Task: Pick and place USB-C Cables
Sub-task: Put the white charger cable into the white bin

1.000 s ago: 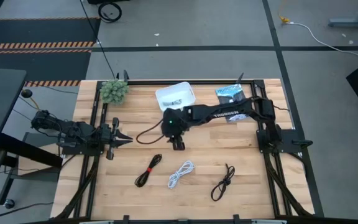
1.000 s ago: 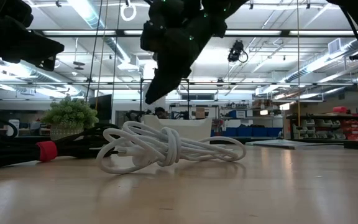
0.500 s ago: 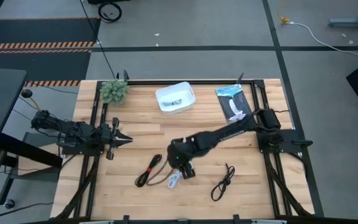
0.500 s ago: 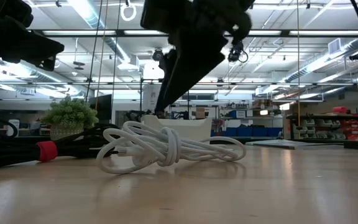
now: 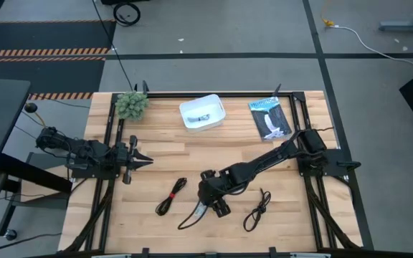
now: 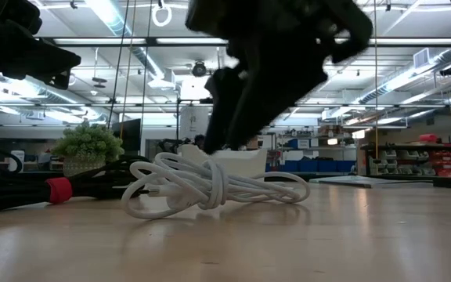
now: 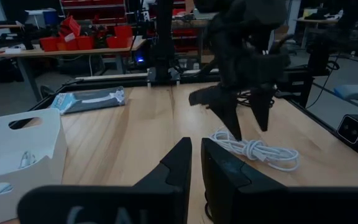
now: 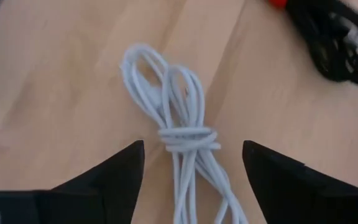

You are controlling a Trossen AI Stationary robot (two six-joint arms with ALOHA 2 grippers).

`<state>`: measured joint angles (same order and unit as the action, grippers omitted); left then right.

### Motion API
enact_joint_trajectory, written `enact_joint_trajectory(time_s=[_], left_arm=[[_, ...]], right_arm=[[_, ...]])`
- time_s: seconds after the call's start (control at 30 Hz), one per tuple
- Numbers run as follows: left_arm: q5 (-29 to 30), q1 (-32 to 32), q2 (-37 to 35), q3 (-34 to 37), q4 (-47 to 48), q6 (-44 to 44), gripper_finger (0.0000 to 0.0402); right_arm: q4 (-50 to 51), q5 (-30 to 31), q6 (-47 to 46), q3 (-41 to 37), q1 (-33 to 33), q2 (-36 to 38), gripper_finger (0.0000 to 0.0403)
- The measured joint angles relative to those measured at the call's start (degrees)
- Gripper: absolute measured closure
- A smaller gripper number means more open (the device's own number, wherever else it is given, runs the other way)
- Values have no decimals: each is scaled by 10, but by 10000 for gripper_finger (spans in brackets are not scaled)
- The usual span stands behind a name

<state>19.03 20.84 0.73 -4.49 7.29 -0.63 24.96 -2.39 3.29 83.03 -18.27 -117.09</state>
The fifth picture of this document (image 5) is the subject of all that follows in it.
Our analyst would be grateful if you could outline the grey desk leg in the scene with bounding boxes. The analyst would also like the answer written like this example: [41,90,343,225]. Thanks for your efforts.
[378,0,413,33]

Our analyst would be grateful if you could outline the yellow plug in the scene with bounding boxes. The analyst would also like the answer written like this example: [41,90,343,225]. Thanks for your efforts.
[321,6,336,28]

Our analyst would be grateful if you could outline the black cable with red tie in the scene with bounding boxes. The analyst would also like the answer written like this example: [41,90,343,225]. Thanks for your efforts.
[155,177,188,217]

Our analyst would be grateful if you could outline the white floor cable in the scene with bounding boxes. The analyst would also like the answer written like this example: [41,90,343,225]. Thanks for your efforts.
[330,24,413,75]

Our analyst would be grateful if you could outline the thin black floor cable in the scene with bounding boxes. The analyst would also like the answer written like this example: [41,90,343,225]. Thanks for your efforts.
[91,0,136,92]

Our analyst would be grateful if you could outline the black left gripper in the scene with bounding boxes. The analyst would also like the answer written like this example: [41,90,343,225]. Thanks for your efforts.
[115,135,154,185]

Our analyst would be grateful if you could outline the black hazard-striped floor mat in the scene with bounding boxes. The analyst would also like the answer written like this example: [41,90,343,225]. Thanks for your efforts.
[0,19,117,101]

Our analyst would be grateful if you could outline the black coiled floor cable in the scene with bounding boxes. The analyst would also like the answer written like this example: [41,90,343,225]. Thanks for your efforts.
[112,1,142,27]

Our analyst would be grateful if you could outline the green potted plant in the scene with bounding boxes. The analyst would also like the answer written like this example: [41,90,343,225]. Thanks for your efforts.
[115,91,150,122]

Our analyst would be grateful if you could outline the white plastic bin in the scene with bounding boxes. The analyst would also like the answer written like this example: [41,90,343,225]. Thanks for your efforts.
[179,93,227,133]

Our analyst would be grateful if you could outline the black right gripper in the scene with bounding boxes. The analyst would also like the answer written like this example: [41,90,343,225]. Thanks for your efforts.
[197,169,233,219]

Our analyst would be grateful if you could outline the black desk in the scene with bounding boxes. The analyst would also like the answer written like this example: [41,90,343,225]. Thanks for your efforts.
[0,77,74,243]

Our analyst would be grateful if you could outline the black cable with white label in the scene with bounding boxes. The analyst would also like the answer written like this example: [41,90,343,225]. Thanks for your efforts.
[177,200,209,231]

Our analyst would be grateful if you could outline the black knotted cable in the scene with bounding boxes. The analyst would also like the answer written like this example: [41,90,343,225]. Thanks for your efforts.
[242,188,272,233]

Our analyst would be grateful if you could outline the black aluminium table frame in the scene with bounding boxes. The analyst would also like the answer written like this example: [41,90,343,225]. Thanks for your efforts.
[62,82,374,258]

